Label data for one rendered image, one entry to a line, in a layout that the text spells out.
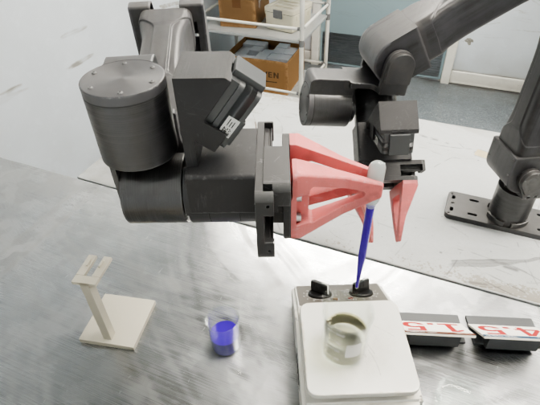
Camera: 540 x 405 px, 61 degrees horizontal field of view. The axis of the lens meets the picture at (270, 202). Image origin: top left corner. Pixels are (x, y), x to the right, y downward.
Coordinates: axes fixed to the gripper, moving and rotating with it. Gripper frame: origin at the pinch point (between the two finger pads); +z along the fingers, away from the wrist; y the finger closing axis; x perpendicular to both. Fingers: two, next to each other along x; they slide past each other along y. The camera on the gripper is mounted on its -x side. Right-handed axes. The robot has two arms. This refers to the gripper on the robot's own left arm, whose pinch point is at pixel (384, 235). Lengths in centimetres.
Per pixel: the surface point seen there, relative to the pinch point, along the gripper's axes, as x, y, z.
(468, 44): 224, 120, -142
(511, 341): 2.2, 15.9, 14.0
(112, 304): 9.5, -38.1, 8.0
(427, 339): 3.3, 5.5, 13.5
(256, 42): 207, -20, -139
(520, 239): 17.4, 26.8, 0.0
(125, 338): 5.5, -34.8, 12.5
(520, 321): 6.4, 19.6, 12.0
